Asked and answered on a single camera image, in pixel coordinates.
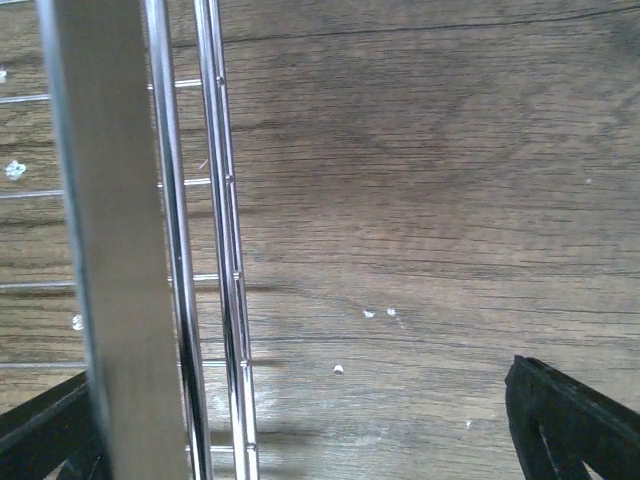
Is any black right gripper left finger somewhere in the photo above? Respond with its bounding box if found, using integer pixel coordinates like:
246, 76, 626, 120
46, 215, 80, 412
1, 372, 112, 479

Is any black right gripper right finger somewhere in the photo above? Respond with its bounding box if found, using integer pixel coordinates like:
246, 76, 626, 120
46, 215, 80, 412
505, 355, 639, 479

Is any chrome wire dish rack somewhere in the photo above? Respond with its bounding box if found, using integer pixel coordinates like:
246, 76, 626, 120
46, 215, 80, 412
0, 0, 261, 480

